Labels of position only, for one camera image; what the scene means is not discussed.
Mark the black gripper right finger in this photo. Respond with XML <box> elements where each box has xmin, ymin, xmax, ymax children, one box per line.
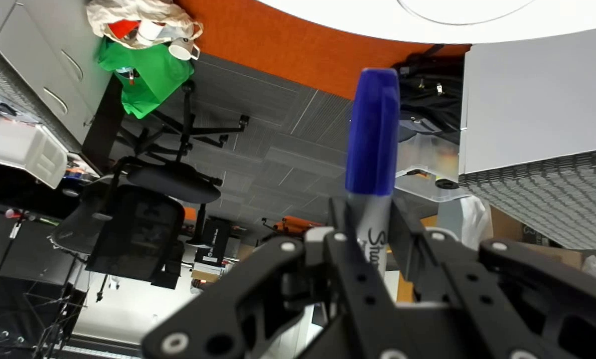
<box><xmin>385</xmin><ymin>196</ymin><xmax>596</xmax><ymax>359</ymax></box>

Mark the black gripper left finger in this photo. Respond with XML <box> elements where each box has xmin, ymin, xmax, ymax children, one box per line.
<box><xmin>139</xmin><ymin>196</ymin><xmax>412</xmax><ymax>359</ymax></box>

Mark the blue capped grey marker pen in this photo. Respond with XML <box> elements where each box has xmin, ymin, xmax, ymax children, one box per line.
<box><xmin>343</xmin><ymin>66</ymin><xmax>402</xmax><ymax>278</ymax></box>

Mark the white box with ribbed side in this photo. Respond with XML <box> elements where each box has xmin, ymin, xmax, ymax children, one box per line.
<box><xmin>458</xmin><ymin>26</ymin><xmax>596</xmax><ymax>252</ymax></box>

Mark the black mesh office chair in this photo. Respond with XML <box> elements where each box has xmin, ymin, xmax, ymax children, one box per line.
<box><xmin>46</xmin><ymin>108</ymin><xmax>253</xmax><ymax>292</ymax></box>

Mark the green cloth bag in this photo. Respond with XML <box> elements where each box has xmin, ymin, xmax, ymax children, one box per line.
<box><xmin>95</xmin><ymin>36</ymin><xmax>195</xmax><ymax>122</ymax></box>

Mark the white crumpled plastic bag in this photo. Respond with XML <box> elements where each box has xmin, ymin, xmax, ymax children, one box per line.
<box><xmin>86</xmin><ymin>0</ymin><xmax>205</xmax><ymax>52</ymax></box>

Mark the white plastic bin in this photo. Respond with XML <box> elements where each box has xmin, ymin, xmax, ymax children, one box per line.
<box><xmin>0</xmin><ymin>116</ymin><xmax>70</xmax><ymax>192</ymax></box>

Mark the grey drawer cabinet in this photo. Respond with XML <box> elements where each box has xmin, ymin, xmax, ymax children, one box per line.
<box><xmin>0</xmin><ymin>0</ymin><xmax>115</xmax><ymax>146</ymax></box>

